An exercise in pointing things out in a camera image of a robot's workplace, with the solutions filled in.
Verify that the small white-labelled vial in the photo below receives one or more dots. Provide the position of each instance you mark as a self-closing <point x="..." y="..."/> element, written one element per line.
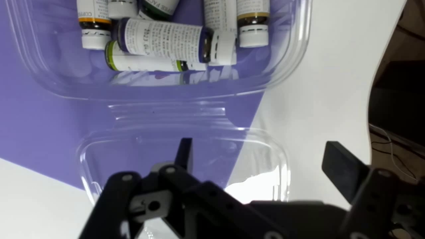
<point x="219" y="27"/>
<point x="163" y="40"/>
<point x="159" y="7"/>
<point x="252" y="21"/>
<point x="146" y="64"/>
<point x="94" y="21"/>

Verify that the clear plastic container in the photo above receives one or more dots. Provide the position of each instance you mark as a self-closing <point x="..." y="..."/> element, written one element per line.
<point x="247" y="150"/>

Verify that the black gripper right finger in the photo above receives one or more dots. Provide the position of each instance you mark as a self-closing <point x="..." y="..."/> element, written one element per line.
<point x="372" y="194"/>

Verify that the purple paper mat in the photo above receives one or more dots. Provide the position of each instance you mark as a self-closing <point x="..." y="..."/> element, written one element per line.
<point x="26" y="124"/>

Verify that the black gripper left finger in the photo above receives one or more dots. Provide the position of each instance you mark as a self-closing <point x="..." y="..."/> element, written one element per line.
<point x="146" y="207"/>

